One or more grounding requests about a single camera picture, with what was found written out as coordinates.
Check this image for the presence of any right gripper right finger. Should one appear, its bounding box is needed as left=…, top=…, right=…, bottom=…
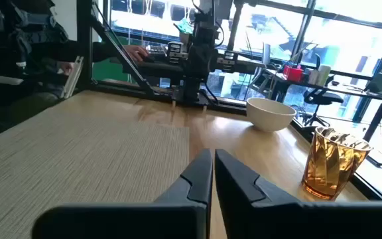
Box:
left=214, top=148, right=382, bottom=239

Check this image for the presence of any person's hand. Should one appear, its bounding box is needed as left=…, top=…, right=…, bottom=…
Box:
left=123, top=44, right=150, bottom=64
left=58, top=61, right=74, bottom=76

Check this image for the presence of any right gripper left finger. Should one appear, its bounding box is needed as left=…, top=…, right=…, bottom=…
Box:
left=31, top=148, right=214, bottom=239

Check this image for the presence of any white bowl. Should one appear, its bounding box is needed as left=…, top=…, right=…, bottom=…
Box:
left=245, top=97, right=297, bottom=133

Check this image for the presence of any white paper roll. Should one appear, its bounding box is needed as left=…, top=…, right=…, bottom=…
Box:
left=308, top=64, right=332, bottom=87

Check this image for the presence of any red box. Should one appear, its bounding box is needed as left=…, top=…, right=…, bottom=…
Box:
left=283, top=64, right=304, bottom=83

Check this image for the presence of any long black desk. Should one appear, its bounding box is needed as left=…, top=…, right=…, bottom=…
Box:
left=263, top=68, right=382, bottom=143

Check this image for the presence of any silver aluminium extrusion bar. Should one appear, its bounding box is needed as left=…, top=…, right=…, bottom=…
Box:
left=60, top=55, right=85, bottom=100

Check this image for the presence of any person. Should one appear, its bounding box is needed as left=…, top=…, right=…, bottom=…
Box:
left=0, top=0, right=151, bottom=143

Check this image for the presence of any grey laptop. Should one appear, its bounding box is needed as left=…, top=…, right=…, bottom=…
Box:
left=363, top=72, right=382, bottom=96

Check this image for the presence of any beige woven placemat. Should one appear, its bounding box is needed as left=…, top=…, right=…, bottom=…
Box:
left=0, top=108, right=191, bottom=239

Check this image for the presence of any black office chair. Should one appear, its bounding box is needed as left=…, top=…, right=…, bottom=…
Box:
left=302, top=52, right=344, bottom=129

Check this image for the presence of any amber faceted plastic cup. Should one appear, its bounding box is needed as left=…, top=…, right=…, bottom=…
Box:
left=301, top=125, right=374, bottom=201

